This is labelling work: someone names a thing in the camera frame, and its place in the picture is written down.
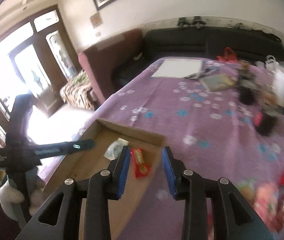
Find white green candy packet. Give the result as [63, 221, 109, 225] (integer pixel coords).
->
[103, 138, 129, 161]

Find small red yellow snack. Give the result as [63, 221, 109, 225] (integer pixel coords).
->
[130, 148, 151, 178]

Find green cake snack packet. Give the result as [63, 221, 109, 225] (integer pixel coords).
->
[236, 179, 256, 205]

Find pink My Melody snack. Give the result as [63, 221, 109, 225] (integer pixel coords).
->
[253, 182, 279, 223]

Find left gloved hand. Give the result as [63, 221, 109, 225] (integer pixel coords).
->
[0, 177, 45, 222]

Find cardboard tray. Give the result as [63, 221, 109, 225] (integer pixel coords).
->
[44, 119, 165, 239]

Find patterned blanket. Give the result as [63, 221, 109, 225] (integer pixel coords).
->
[59, 70, 96, 110]

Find purple floral tablecloth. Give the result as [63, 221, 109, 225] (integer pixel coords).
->
[36, 56, 284, 240]

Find wooden glass door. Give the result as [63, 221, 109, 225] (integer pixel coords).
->
[0, 4, 81, 136]

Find black jar with cork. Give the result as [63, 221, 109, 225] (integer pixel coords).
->
[254, 92, 280, 137]
[236, 61, 259, 106]

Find tan notebook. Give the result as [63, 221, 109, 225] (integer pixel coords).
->
[199, 74, 235, 92]

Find white paper sheet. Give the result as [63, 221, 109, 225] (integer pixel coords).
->
[152, 59, 203, 78]

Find maroon armchair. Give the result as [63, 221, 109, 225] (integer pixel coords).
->
[78, 29, 143, 105]

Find white plastic container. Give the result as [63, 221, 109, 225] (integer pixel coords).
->
[272, 67, 284, 107]

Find black sofa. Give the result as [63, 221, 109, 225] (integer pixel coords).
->
[112, 27, 284, 90]

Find black clamps on sofa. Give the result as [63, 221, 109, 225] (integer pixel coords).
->
[177, 16, 206, 29]

